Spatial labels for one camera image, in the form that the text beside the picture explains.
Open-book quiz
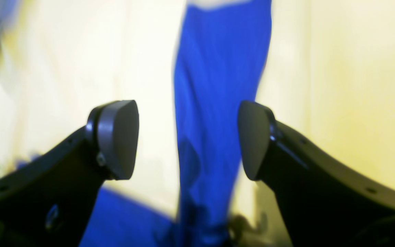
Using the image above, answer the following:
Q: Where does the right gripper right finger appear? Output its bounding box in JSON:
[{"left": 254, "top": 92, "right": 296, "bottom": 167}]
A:
[{"left": 237, "top": 101, "right": 395, "bottom": 247}]

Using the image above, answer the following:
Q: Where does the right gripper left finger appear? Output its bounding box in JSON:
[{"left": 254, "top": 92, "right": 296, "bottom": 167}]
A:
[{"left": 0, "top": 100, "right": 139, "bottom": 247}]

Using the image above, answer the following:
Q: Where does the navy blue long-sleeve shirt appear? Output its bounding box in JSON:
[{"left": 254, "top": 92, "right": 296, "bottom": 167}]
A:
[{"left": 80, "top": 0, "right": 272, "bottom": 247}]

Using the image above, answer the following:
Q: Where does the yellow table cloth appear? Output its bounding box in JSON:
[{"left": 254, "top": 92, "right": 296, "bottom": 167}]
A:
[{"left": 0, "top": 0, "right": 395, "bottom": 247}]

